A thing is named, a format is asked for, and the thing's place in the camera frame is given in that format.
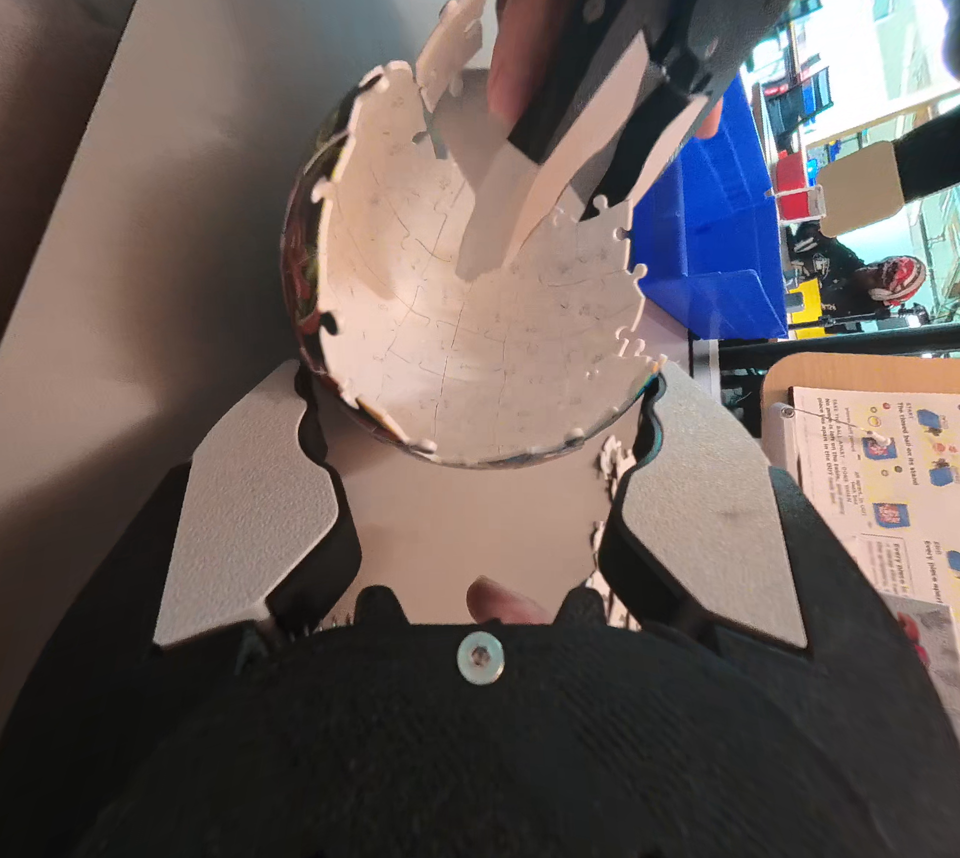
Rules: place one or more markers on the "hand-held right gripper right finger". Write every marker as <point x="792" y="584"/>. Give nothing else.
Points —
<point x="712" y="528"/>

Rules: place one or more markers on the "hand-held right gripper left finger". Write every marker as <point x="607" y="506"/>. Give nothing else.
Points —
<point x="247" y="513"/>

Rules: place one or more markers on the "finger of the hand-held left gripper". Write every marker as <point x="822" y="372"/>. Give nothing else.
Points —
<point x="577" y="123"/>
<point x="652" y="138"/>

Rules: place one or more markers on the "colourful cartoon puzzle ball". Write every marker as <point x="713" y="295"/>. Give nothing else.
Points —
<point x="450" y="348"/>

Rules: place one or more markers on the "loose puzzle piece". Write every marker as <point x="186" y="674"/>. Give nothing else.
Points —
<point x="613" y="457"/>

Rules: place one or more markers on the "person's right hand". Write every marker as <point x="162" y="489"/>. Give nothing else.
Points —
<point x="499" y="603"/>

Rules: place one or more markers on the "blue plastic bin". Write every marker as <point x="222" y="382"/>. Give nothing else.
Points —
<point x="712" y="235"/>

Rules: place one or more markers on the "printed instruction sheet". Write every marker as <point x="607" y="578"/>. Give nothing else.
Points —
<point x="885" y="483"/>

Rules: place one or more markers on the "printed paper sheet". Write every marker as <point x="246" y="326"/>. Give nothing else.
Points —
<point x="926" y="625"/>

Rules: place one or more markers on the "person's leg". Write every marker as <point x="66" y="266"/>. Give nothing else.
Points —
<point x="52" y="123"/>

